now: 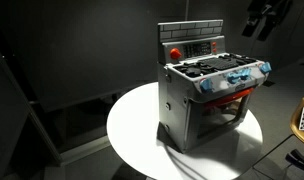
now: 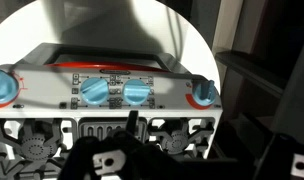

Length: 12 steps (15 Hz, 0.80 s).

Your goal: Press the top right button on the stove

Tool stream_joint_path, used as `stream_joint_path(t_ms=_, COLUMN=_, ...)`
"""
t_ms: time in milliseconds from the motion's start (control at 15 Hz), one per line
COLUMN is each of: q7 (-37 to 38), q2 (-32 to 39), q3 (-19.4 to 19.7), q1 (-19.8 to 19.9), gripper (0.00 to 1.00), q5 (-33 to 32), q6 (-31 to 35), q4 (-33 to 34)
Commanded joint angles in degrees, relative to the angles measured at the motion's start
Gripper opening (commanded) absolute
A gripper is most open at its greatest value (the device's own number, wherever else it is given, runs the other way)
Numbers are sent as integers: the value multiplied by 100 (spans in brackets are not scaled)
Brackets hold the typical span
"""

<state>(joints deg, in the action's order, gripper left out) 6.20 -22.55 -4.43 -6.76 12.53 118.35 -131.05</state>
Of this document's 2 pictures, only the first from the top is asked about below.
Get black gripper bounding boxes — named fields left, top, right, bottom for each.
left=242, top=0, right=292, bottom=41

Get middle blue stove knob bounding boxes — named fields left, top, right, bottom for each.
left=227, top=70, right=250, bottom=84

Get left blue stove knob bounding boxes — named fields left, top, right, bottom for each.
left=200, top=79, right=212, bottom=92

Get grey toy stove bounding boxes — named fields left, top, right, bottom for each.
left=158, top=19, right=270, bottom=153

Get red round stove knob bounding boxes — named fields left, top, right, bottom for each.
left=170, top=48, right=182, bottom=59

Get wooden chair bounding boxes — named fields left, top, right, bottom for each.
left=290, top=97, right=304, bottom=144

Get black chair base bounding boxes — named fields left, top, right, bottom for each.
left=285, top=149, right=304, bottom=171

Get round white table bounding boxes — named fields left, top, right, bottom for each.
left=107, top=83, right=263, bottom=180

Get red oven door handle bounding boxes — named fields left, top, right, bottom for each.
left=204, top=87, right=254, bottom=107

